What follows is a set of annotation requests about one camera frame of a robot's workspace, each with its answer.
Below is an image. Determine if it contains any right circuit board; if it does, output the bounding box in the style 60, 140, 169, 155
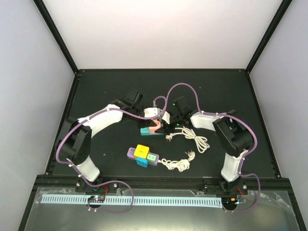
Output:
221, 196, 247, 205

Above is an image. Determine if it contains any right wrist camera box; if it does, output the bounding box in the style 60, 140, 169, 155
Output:
162, 111, 170, 124

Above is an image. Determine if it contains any circuit board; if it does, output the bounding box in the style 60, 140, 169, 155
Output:
221, 196, 247, 205
88, 195, 105, 203

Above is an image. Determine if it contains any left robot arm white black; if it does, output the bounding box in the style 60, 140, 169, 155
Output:
55, 89, 161, 192

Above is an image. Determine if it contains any left black frame post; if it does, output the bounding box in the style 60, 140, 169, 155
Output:
33, 0, 78, 74

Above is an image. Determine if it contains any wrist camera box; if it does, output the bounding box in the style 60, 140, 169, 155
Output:
143, 107, 160, 119
162, 111, 170, 124

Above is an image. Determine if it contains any white cord of purple strip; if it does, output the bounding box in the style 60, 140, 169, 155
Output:
158, 150, 196, 173

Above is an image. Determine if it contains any light blue slotted cable duct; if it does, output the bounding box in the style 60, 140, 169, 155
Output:
40, 194, 222, 208

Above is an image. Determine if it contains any blue cube socket adapter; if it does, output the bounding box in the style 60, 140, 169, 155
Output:
136, 157, 148, 167

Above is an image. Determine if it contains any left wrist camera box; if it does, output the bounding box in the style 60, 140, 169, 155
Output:
143, 107, 160, 119

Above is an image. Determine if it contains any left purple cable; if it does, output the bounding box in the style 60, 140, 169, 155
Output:
55, 96, 169, 214

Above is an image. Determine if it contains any purple power strip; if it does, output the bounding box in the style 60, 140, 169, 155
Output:
127, 147, 159, 166

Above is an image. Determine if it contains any left circuit board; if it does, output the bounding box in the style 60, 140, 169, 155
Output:
88, 195, 105, 203

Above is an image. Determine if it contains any white cord of teal strip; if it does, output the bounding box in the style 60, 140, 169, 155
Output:
165, 127, 209, 154

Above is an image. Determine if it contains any green plug adapter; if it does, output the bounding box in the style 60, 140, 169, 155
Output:
147, 154, 157, 163

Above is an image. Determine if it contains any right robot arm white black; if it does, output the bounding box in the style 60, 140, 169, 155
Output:
155, 97, 257, 194

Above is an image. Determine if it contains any yellow cube socket adapter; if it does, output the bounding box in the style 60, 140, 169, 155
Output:
134, 144, 150, 159

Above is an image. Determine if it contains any pink cube socket adapter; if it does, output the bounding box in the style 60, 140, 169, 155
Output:
149, 119, 162, 135

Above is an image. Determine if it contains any right black frame post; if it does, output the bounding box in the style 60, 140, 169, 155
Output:
245, 0, 292, 74

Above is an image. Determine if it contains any black front rail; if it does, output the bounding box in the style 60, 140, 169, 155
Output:
33, 176, 293, 195

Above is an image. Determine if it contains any teal power strip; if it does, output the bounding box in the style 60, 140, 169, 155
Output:
140, 127, 162, 136

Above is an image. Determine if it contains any black frame post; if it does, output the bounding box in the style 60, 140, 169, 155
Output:
245, 0, 292, 74
33, 0, 78, 74

